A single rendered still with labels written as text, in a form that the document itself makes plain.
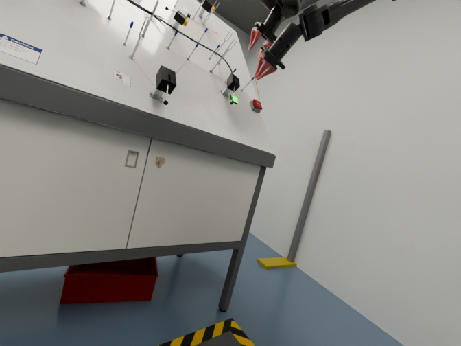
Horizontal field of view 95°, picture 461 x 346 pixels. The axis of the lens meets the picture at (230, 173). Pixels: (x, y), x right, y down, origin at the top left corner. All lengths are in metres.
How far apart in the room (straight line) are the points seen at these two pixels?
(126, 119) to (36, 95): 0.19
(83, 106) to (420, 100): 1.83
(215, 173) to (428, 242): 1.31
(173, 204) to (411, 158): 1.50
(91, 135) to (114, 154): 0.08
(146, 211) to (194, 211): 0.19
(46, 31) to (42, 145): 0.30
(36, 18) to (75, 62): 0.14
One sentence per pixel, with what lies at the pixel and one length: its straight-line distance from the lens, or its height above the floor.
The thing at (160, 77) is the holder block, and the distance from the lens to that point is 0.72.
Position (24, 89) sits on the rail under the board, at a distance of 0.69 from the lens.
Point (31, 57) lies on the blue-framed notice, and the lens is 0.74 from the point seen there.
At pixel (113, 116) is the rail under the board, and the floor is 0.83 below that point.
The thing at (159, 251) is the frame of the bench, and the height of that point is 0.38.
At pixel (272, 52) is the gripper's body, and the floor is 1.19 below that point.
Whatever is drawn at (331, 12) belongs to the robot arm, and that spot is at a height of 1.32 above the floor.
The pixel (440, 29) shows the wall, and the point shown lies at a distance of 2.11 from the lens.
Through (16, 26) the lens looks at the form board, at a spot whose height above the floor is 0.97.
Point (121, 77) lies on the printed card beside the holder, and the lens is 0.79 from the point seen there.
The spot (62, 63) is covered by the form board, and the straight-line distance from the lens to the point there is 0.75.
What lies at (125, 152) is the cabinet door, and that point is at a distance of 0.75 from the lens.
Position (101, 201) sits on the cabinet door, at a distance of 0.77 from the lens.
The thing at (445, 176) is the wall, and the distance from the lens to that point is 1.72.
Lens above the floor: 0.80
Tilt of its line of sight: 4 degrees down
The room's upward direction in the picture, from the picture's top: 15 degrees clockwise
